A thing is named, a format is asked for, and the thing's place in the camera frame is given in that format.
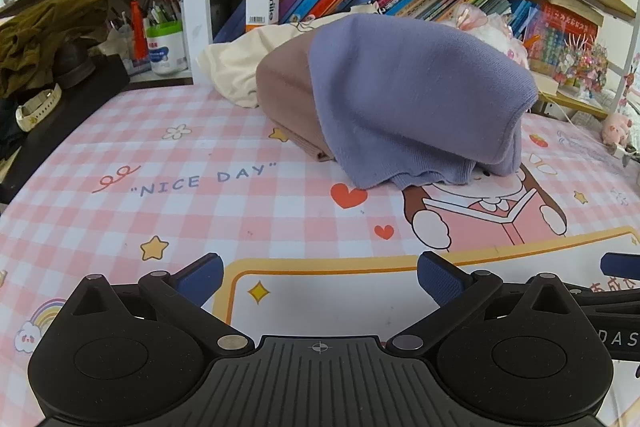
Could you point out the cream wristwatch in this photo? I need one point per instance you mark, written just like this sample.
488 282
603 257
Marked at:
40 107

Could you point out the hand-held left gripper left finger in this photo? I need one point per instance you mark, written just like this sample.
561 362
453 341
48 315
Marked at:
200 279

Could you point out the purple and brown knit sweater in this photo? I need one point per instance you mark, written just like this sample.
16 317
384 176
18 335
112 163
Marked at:
400 97

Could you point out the red tassel ornament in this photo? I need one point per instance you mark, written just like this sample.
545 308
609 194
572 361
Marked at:
138 27

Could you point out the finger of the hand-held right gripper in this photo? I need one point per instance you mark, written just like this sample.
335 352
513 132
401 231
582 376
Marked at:
622 263
610 298

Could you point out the bunch of pens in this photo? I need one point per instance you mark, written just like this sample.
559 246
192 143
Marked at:
160 9

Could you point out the pink checkered table mat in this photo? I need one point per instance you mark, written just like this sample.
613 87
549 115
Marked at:
200 207

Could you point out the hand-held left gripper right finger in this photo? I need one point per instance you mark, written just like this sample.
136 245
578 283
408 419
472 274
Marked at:
440 279

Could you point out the small pink plush toy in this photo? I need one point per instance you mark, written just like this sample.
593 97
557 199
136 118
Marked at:
617 129

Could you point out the cream printed garment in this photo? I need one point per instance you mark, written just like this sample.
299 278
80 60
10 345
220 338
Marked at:
235 67

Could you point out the white and orange carton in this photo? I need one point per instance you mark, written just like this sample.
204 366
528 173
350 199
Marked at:
263 2

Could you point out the glittery pink ornament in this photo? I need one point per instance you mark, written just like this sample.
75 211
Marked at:
582 64

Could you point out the black side table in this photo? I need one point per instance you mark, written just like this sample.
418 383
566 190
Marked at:
65 142

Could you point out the olive green garment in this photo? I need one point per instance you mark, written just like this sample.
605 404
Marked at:
45 37

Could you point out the dark brown hat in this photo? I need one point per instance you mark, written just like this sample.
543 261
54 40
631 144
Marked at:
75 64

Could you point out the white plush with pink bow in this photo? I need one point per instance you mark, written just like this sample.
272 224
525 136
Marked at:
492 34

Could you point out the red boxed book set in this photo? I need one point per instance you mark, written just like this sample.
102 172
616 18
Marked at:
565 39

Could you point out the white jar pen holder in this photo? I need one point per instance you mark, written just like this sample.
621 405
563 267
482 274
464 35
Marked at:
167 52

